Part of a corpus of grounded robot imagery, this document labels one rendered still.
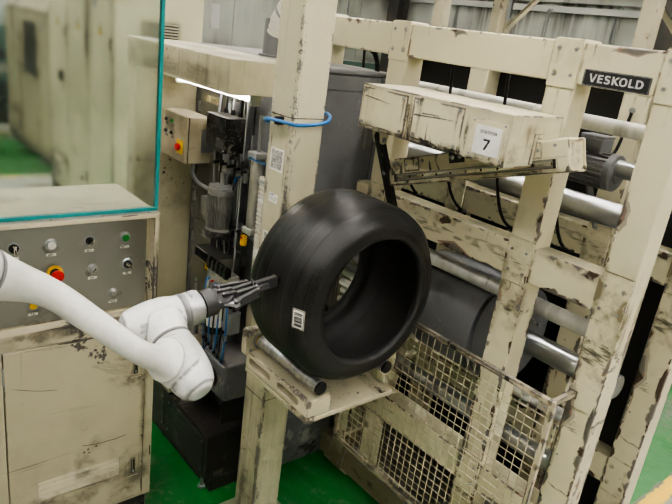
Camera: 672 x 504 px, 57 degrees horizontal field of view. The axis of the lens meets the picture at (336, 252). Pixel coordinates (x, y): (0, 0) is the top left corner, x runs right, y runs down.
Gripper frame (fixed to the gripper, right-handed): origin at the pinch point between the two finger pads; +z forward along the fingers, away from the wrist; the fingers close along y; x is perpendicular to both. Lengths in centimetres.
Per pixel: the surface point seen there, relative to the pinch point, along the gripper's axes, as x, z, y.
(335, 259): -7.6, 15.3, -11.8
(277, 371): 39.6, 9.5, 10.2
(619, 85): -52, 89, -44
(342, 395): 48, 26, -4
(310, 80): -48, 36, 28
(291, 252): -7.5, 8.3, -0.7
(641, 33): -25, 562, 188
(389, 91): -45, 57, 14
